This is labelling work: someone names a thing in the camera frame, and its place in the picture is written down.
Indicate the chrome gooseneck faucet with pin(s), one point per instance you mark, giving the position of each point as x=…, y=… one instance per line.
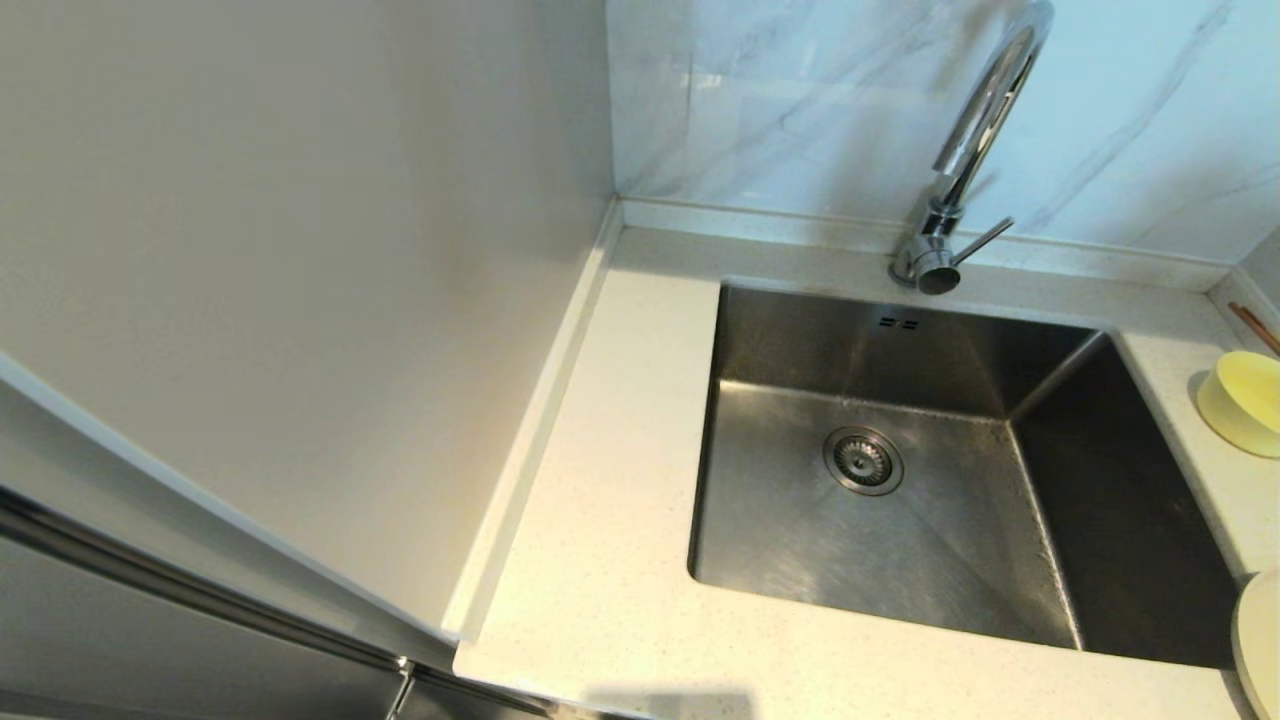
x=985, y=110

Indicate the white round plate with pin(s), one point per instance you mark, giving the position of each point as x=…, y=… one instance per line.
x=1262, y=640

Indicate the stainless steel sink basin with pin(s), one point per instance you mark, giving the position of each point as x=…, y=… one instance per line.
x=900, y=540

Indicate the round metal drain strainer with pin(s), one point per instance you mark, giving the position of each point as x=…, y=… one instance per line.
x=863, y=461

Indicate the white refrigerator side panel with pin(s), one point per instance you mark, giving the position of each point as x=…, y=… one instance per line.
x=300, y=250

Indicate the grey steel refrigerator door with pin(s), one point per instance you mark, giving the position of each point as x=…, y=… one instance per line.
x=150, y=650

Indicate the yellow plastic bowl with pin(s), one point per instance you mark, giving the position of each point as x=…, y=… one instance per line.
x=1245, y=405

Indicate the brown wooden chopstick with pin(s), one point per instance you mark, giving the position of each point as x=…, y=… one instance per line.
x=1255, y=328

